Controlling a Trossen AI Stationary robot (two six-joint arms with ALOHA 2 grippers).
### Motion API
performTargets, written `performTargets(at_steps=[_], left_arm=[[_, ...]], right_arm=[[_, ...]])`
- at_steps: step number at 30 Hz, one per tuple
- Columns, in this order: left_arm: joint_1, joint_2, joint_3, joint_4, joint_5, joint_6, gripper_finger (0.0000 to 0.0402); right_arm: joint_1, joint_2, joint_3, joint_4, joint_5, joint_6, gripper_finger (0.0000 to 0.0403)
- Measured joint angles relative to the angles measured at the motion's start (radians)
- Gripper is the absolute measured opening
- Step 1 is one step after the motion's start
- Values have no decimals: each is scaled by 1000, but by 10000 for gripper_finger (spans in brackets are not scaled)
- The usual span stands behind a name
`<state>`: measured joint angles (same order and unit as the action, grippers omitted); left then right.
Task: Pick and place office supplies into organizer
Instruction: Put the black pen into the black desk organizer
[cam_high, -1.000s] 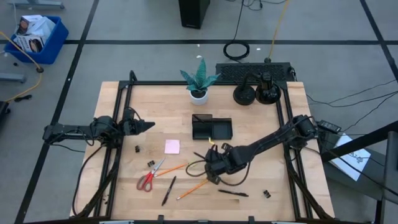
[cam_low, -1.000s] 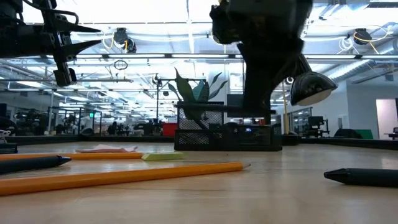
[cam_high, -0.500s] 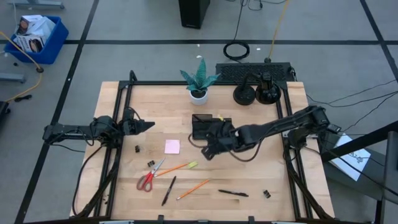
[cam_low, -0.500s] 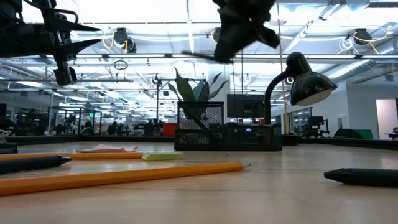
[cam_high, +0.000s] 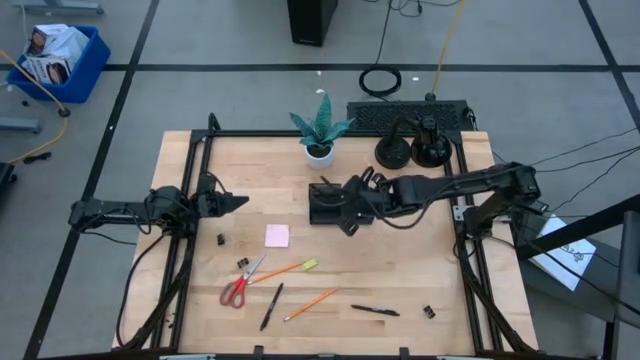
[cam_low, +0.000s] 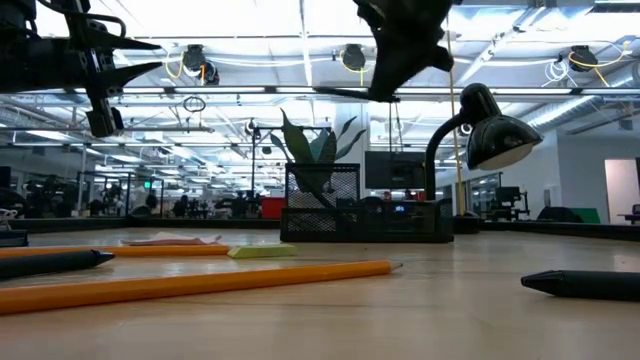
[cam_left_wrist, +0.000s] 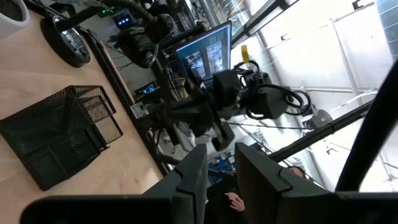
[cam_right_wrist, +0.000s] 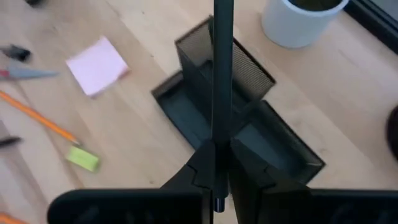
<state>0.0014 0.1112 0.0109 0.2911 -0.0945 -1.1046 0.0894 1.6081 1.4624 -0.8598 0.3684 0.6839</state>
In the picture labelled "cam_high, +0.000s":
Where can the white printed carton box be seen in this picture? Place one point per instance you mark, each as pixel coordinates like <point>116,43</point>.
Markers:
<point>47,70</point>
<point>60,42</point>

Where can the grey metal bar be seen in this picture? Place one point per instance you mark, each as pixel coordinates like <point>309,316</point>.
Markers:
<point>20,125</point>

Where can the black perforated metal box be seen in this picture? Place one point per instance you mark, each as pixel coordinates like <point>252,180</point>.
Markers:
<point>365,115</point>

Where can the white paper sheet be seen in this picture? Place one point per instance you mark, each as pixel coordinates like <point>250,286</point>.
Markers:
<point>570,260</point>

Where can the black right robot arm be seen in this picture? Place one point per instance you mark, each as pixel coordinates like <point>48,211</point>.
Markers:
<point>465,182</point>

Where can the black pen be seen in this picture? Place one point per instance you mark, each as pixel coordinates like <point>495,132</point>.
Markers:
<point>328,182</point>
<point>375,310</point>
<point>270,307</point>

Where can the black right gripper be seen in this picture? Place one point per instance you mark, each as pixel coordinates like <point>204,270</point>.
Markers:
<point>372,197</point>

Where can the grey metal bracket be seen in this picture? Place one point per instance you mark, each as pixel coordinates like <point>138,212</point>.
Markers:
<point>461,212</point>

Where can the orange pencil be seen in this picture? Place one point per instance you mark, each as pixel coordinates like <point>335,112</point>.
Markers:
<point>310,304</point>
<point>277,273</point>

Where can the black computer tower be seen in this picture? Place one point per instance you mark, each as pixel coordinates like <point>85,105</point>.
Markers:
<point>311,22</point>

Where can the black floor object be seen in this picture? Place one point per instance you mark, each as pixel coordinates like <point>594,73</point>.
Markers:
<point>5,175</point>

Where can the blue plastic bin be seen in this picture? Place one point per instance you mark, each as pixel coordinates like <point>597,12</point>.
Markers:
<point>80,82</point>

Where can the black binder clip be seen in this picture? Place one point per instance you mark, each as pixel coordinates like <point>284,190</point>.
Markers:
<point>429,311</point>
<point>243,262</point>
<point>220,239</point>

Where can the snake plant in white pot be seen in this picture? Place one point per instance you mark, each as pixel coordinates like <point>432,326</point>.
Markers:
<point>320,157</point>

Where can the pink sticky note pad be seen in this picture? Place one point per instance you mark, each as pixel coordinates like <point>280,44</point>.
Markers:
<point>277,236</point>

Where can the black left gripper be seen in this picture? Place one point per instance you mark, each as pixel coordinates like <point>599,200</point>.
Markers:
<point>207,205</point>

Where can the grey cart base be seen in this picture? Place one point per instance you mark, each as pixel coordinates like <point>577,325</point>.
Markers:
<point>60,6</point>

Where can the black metal stand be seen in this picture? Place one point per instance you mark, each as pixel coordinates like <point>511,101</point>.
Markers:
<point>627,280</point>

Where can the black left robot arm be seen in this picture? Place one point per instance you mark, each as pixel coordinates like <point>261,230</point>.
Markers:
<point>115,210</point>

